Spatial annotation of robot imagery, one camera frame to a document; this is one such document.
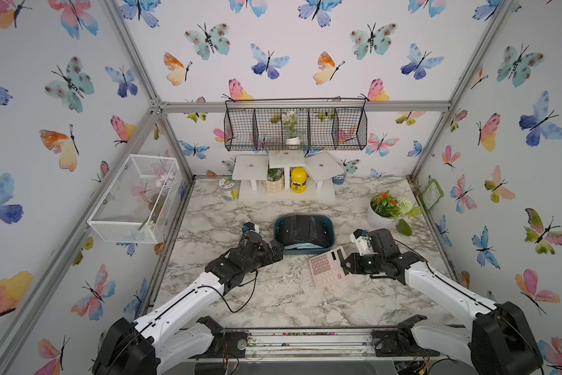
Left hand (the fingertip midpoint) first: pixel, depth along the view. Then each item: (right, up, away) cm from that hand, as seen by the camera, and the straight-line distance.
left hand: (277, 248), depth 81 cm
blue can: (+28, +27, +33) cm, 51 cm away
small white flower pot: (+5, +49, +13) cm, 50 cm away
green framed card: (+71, +19, +29) cm, 79 cm away
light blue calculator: (+9, -1, +9) cm, 13 cm away
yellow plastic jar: (+8, +26, +25) cm, 37 cm away
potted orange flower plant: (+41, +13, +11) cm, 45 cm away
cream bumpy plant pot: (-2, +25, +26) cm, 36 cm away
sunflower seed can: (-23, +22, +26) cm, 41 cm away
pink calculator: (+18, -8, +3) cm, 20 cm away
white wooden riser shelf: (-12, +29, +21) cm, 38 cm away
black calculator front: (+13, +5, +10) cm, 17 cm away
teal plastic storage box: (+11, -3, +9) cm, 15 cm away
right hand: (+24, -5, +2) cm, 24 cm away
